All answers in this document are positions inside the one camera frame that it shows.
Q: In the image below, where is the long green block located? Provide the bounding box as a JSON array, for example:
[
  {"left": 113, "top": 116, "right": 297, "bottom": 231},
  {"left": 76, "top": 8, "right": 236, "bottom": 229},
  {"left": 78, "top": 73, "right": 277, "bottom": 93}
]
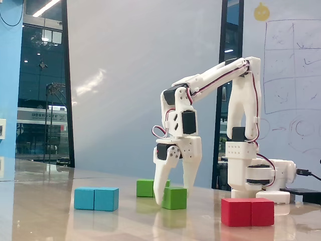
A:
[{"left": 136, "top": 178, "right": 171, "bottom": 198}]

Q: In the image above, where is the black plug cable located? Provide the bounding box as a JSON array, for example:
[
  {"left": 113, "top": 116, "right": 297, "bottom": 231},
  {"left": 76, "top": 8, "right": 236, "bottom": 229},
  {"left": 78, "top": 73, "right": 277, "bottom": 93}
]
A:
[{"left": 295, "top": 168, "right": 321, "bottom": 181}]

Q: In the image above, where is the white wall socket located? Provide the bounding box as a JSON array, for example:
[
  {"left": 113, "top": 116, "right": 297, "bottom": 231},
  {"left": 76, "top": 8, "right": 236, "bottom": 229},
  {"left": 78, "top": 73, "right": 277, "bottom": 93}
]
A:
[{"left": 0, "top": 118, "right": 7, "bottom": 142}]

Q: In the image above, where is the small green cube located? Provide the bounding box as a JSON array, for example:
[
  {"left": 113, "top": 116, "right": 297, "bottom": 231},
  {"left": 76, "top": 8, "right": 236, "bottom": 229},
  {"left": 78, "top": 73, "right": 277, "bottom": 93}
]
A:
[{"left": 162, "top": 186, "right": 188, "bottom": 210}]

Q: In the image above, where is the yellow round sticker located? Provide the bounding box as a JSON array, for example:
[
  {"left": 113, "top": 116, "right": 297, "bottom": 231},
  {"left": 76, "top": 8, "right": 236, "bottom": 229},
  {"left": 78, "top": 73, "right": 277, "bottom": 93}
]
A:
[{"left": 253, "top": 2, "right": 271, "bottom": 22}]

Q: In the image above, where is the black window frame post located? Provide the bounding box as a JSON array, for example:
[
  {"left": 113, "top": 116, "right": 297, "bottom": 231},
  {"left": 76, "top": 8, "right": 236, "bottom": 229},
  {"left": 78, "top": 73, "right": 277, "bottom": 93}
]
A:
[
  {"left": 212, "top": 0, "right": 244, "bottom": 190},
  {"left": 61, "top": 0, "right": 76, "bottom": 168}
]

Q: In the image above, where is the flat black device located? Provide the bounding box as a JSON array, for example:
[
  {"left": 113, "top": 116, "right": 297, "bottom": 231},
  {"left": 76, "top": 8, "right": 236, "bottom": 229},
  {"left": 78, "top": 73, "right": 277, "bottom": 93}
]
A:
[{"left": 279, "top": 187, "right": 321, "bottom": 205}]

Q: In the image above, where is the long red block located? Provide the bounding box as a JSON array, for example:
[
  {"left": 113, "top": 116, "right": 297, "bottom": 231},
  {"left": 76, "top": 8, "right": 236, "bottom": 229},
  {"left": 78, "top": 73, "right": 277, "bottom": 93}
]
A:
[{"left": 221, "top": 197, "right": 275, "bottom": 227}]

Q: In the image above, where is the whiteboard with marker drawings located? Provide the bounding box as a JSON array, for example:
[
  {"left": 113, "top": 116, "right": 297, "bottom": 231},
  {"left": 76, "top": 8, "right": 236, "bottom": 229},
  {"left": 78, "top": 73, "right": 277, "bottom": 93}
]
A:
[{"left": 240, "top": 0, "right": 321, "bottom": 174}]

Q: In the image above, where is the thin black hanging cable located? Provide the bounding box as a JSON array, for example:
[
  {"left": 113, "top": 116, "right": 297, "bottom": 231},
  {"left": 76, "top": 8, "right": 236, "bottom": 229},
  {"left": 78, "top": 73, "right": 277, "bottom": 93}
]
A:
[{"left": 0, "top": 0, "right": 26, "bottom": 27}]

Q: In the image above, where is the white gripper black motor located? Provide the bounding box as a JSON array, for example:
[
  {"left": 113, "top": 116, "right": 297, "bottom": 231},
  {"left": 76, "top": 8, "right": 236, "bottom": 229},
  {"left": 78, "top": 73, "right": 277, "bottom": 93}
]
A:
[{"left": 153, "top": 136, "right": 203, "bottom": 206}]

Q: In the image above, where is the dark tripod stand outside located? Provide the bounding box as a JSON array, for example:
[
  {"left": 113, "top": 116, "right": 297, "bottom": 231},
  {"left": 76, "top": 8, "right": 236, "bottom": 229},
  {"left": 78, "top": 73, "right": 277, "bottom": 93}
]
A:
[{"left": 43, "top": 81, "right": 68, "bottom": 164}]

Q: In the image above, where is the long blue block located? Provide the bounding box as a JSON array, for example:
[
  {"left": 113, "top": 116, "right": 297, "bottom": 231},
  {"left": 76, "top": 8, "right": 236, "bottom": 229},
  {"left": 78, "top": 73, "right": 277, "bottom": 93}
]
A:
[{"left": 74, "top": 187, "right": 120, "bottom": 212}]

